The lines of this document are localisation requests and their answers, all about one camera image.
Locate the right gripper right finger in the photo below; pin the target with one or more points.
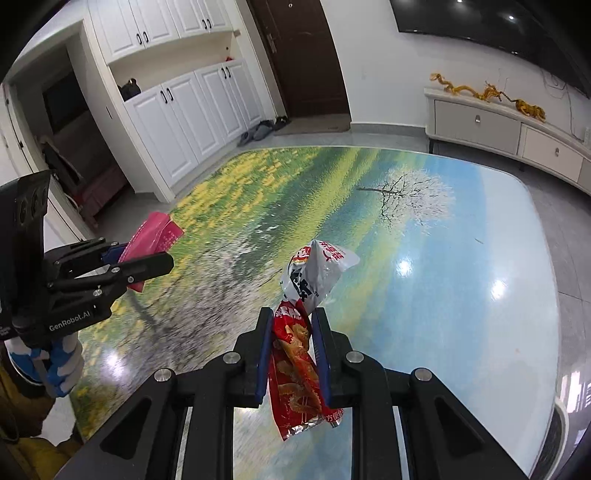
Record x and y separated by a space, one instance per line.
336 361

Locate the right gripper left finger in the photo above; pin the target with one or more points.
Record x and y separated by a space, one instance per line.
254 349

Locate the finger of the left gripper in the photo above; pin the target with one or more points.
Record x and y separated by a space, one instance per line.
112 255

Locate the pink snack packet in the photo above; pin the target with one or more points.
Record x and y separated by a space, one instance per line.
156 234

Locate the red noodle packet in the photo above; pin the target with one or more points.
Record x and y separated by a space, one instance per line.
295 392

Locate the yellow jacket forearm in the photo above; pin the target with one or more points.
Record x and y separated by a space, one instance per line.
25 454

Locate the white round trash bin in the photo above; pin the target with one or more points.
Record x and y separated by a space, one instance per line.
554 451

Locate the left gloved hand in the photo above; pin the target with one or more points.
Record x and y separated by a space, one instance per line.
59 368

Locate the landscape print coffee table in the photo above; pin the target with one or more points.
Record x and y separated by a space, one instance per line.
422 261

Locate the black bag on shelf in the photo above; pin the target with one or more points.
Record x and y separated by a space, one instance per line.
129 89

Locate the white shoe cabinet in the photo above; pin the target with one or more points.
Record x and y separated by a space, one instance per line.
201 84

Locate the grey slippers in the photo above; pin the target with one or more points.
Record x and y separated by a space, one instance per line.
262 130

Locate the brown door mat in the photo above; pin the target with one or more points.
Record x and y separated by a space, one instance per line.
332 123

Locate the white TV console cabinet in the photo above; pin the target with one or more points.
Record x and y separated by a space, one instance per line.
504 131

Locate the dark brown entrance door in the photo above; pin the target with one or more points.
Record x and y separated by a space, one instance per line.
303 57

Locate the golden dragon ornament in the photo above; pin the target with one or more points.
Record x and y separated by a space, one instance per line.
490 92

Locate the wall mounted black television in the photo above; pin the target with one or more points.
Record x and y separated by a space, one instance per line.
521 28

